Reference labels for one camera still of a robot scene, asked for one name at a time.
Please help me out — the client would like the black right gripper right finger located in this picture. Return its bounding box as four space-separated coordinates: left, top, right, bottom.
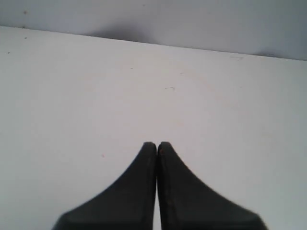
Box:
157 142 267 230

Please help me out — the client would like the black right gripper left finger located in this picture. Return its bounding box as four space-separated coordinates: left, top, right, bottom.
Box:
54 142 156 230

